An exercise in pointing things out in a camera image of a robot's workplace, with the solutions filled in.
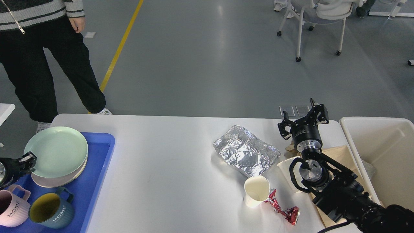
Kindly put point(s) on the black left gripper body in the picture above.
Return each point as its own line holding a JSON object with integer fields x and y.
{"x": 11, "y": 171}

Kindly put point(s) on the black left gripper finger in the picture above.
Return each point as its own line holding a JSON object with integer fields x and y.
{"x": 27, "y": 164}

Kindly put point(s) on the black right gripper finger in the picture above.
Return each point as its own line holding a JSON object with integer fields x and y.
{"x": 290, "y": 129}
{"x": 317, "y": 115}

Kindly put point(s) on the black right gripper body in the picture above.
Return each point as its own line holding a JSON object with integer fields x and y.
{"x": 306, "y": 137}

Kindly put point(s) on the mint green round plate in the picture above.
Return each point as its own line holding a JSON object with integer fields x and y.
{"x": 59, "y": 151}

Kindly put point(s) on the teal mug yellow inside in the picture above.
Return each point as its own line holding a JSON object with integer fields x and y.
{"x": 53, "y": 209}

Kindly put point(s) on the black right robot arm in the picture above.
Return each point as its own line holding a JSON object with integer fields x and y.
{"x": 337, "y": 193}

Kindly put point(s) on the pink round plate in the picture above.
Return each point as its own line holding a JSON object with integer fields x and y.
{"x": 60, "y": 181}

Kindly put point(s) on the white paper bowl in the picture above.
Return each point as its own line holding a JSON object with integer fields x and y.
{"x": 284, "y": 167}

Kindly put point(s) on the pink HOME mug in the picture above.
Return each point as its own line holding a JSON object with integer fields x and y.
{"x": 14, "y": 210}

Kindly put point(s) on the brown paper bag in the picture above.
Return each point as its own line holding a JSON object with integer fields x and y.
{"x": 344, "y": 156}

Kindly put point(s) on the crumpled aluminium foil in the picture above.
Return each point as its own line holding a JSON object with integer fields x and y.
{"x": 244, "y": 151}

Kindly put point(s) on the white side table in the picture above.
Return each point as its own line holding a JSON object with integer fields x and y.
{"x": 5, "y": 111}

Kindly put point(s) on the blue plastic tray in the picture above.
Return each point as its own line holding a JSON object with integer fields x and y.
{"x": 86, "y": 188}

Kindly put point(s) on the white paper cup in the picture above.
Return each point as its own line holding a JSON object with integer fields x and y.
{"x": 257, "y": 190}

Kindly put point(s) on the white plastic bin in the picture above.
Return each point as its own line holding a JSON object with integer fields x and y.
{"x": 384, "y": 151}

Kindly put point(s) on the crushed red can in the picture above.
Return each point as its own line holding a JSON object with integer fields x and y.
{"x": 290, "y": 214}

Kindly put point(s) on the white office chair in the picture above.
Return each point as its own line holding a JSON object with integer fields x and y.
{"x": 319, "y": 12}

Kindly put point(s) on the person in black trousers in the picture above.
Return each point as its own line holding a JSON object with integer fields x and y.
{"x": 27, "y": 28}

